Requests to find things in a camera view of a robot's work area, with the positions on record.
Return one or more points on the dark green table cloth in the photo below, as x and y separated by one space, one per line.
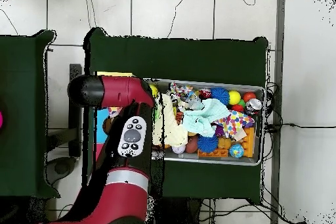
21 76
183 58

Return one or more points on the pink round object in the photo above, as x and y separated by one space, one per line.
0 120

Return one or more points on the mint waffle cloth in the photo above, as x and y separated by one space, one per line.
202 119

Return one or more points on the grey rounded base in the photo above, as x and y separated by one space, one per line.
61 167

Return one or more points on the yellow ball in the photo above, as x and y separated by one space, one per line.
234 97
154 90

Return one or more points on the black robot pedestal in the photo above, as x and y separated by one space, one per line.
183 211

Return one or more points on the cream waffle cloth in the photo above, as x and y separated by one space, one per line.
170 126

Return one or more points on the wooden box with three holes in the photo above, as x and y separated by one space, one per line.
101 126

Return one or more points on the blue spiky ball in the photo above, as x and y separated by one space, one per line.
220 95

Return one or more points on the orange building block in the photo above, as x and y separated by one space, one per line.
249 140

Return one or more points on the orange ball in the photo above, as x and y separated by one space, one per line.
248 96

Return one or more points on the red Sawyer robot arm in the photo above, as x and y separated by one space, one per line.
120 91

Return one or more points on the blue globe ball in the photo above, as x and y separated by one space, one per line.
236 150

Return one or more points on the silver can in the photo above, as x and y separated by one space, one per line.
253 105

